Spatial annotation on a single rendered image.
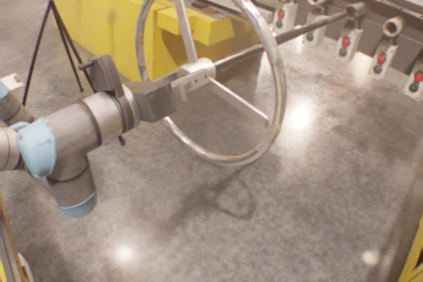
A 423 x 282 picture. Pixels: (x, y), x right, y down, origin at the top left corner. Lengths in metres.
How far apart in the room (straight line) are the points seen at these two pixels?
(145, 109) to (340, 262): 1.17
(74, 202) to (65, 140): 0.12
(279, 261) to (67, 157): 1.06
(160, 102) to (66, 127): 0.14
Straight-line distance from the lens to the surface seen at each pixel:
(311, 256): 1.41
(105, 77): 0.46
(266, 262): 1.33
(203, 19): 1.69
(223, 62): 0.63
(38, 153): 0.43
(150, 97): 0.45
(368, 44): 1.48
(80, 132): 0.44
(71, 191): 0.50
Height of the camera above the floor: 1.16
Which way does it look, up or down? 39 degrees down
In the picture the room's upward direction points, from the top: 7 degrees clockwise
